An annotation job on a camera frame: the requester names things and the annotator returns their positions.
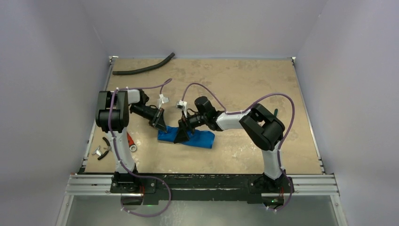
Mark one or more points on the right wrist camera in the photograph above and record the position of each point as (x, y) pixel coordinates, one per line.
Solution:
(182, 105)

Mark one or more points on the red handled wrench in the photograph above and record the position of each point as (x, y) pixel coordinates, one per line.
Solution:
(131, 143)

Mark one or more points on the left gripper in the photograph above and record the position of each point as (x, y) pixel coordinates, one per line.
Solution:
(157, 120)

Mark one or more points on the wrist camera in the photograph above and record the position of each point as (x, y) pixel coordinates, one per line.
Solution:
(182, 105)
(162, 100)

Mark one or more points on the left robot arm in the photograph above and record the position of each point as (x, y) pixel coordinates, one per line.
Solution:
(112, 116)

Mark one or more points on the blue cloth napkin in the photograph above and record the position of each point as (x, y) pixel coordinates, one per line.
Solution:
(200, 138)

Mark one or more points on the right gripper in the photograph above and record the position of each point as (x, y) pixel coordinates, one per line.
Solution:
(187, 125)

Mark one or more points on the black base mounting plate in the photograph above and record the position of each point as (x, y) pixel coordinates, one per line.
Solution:
(267, 191)

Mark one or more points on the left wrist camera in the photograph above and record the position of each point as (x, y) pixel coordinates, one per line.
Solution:
(162, 100)

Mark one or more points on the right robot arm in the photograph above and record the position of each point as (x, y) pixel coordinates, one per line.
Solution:
(264, 129)

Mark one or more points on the aluminium frame rail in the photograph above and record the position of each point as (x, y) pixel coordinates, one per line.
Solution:
(103, 185)

